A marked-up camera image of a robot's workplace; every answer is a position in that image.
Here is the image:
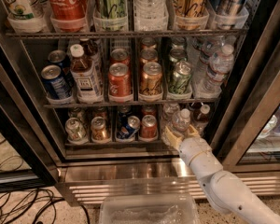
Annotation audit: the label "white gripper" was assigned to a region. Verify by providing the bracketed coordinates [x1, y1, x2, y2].
[161, 125, 223, 180]

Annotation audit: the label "clear water bottle bottom shelf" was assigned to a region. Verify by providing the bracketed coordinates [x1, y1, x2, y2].
[171, 108, 190, 133]

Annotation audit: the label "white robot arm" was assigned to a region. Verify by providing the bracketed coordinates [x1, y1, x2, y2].
[161, 125, 280, 224]

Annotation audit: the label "tea bottle bottom shelf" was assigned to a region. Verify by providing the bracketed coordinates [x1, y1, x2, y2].
[192, 105, 210, 135]

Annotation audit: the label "tea bottle shelf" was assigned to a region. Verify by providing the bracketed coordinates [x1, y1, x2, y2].
[192, 105, 210, 135]
[70, 44, 102, 104]

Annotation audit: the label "red can bottom shelf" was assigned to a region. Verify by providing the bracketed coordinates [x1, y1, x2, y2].
[140, 115, 158, 141]

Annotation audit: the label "green can middle shelf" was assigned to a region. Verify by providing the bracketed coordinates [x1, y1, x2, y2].
[169, 61, 192, 94]

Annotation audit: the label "green can shelf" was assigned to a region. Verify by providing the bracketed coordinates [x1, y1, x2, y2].
[95, 0, 127, 31]
[169, 61, 192, 94]
[65, 118, 87, 142]

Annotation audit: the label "blue pepsi can bottom shelf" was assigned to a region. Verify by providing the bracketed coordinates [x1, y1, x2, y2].
[117, 116, 140, 140]

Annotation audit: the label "gold can middle shelf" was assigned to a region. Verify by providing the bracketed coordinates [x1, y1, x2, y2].
[140, 62, 162, 96]

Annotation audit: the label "gold can shelf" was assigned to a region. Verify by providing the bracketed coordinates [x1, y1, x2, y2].
[172, 0, 206, 30]
[140, 62, 162, 96]

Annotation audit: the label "fridge glass door right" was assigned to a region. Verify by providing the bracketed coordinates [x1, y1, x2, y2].
[207, 0, 280, 173]

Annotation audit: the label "fridge glass door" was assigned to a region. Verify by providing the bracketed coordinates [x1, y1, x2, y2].
[207, 0, 280, 173]
[0, 31, 60, 194]

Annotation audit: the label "water bottle middle shelf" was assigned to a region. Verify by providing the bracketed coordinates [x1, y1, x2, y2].
[200, 44, 234, 94]

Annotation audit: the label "red coke can middle shelf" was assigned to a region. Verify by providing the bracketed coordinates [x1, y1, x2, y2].
[108, 63, 132, 98]

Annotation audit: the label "orange can bottom shelf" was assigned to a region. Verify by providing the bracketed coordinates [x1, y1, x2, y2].
[91, 117, 110, 143]

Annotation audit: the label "green can bottom shelf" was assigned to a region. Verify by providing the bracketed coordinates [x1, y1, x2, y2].
[65, 118, 87, 142]

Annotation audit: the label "tea bottle middle shelf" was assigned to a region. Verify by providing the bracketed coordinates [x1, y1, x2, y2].
[70, 44, 102, 104]

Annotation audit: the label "gold can top shelf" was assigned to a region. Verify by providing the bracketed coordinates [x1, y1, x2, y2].
[172, 0, 206, 30]

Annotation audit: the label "clear water bottle top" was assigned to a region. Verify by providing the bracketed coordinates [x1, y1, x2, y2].
[133, 0, 168, 31]

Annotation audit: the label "green can top shelf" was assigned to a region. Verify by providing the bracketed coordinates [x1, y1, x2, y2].
[95, 0, 127, 31]

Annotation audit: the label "blue can middle shelf front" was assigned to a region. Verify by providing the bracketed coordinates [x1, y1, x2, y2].
[41, 64, 72, 100]

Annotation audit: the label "dark can top shelf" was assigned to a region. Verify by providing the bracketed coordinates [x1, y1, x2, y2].
[207, 0, 254, 26]

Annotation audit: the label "fridge glass door left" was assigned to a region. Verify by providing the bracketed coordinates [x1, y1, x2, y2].
[0, 31, 60, 194]

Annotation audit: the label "clear plastic bin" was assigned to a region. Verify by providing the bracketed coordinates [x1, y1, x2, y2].
[99, 194, 201, 224]

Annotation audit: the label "white 7up can top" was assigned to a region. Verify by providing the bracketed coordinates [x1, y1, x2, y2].
[4, 0, 44, 20]

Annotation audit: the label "black floor cables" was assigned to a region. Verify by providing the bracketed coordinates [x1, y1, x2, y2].
[0, 137, 91, 224]

